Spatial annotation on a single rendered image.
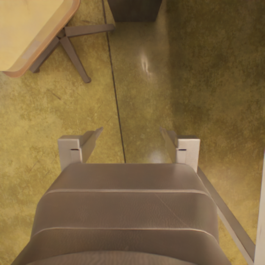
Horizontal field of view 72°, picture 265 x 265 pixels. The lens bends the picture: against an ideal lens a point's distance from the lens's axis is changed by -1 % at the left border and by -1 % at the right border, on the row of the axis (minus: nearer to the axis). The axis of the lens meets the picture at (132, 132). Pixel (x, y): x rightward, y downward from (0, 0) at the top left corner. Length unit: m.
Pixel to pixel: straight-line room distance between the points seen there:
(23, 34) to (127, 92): 0.72
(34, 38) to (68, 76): 0.64
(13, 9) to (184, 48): 0.90
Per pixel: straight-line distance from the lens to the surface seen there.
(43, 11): 0.69
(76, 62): 1.21
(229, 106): 1.39
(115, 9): 1.08
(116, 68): 1.24
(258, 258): 0.61
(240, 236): 0.83
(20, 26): 0.72
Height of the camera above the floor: 1.23
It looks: 74 degrees down
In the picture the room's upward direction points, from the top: 176 degrees counter-clockwise
